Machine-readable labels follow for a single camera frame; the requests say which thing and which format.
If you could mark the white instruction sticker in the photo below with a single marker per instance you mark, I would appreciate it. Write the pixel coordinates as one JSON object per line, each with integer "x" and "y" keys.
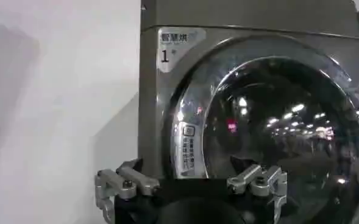
{"x": 189, "y": 149}

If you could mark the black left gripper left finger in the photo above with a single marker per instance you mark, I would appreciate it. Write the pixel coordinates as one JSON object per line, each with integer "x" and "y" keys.
{"x": 121, "y": 182}

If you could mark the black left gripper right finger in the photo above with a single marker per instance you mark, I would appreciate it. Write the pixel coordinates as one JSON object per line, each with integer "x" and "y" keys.
{"x": 258, "y": 179}

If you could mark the white number label sticker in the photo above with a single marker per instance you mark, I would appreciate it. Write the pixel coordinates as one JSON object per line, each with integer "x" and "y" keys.
{"x": 174, "y": 45}

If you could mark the grey dryer machine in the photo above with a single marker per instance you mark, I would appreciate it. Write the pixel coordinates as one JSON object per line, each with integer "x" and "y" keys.
{"x": 246, "y": 27}

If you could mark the round glass dryer door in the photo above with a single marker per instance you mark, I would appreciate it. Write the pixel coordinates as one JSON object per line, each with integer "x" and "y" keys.
{"x": 267, "y": 134}

